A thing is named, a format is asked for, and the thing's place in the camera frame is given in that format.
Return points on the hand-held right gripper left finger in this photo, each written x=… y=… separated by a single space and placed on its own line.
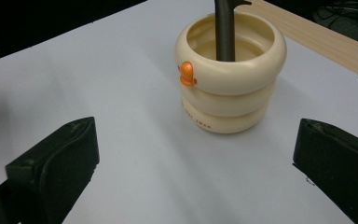
x=62 y=165

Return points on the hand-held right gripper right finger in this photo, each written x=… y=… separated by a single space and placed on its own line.
x=338 y=161

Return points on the cream ribbed utensil holder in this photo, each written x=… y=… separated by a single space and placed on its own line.
x=230 y=81

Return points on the black kitchen knife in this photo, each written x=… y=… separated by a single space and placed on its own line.
x=225 y=34

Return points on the wooden board edge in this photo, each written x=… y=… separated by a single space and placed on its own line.
x=323 y=43

